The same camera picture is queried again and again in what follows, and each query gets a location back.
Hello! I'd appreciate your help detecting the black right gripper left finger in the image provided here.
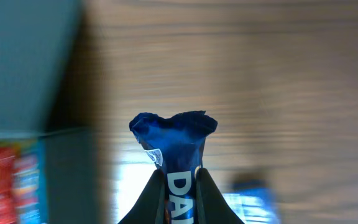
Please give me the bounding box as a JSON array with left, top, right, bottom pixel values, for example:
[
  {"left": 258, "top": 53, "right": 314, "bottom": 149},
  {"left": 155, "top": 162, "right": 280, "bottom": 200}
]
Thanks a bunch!
[{"left": 119, "top": 170, "right": 165, "bottom": 224}]

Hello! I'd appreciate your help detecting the purple Dairy Milk bar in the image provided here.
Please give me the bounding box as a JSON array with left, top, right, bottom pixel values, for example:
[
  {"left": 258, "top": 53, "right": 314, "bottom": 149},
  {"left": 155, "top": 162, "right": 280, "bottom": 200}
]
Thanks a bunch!
[{"left": 129, "top": 111, "right": 218, "bottom": 224}]

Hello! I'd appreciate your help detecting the blue Oreo cookie pack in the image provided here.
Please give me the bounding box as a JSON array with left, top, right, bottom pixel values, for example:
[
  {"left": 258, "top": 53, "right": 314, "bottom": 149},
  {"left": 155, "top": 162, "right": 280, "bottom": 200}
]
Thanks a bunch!
[{"left": 12, "top": 140, "right": 48, "bottom": 224}]

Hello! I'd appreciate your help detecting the dark green box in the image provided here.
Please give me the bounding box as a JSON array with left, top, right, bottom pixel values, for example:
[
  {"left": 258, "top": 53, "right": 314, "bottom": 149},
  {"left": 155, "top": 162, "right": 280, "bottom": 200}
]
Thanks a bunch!
[{"left": 0, "top": 0, "right": 102, "bottom": 223}]

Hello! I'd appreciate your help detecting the blue Eclipse mints box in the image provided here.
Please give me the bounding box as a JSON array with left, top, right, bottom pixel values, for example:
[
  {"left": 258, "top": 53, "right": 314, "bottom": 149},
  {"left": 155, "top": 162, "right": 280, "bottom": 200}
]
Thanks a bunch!
[{"left": 223, "top": 179, "right": 282, "bottom": 224}]

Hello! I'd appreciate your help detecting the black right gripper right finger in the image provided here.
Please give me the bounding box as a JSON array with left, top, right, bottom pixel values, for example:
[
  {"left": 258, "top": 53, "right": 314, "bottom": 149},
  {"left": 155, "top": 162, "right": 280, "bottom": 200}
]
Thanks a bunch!
[{"left": 196, "top": 168, "right": 244, "bottom": 224}]

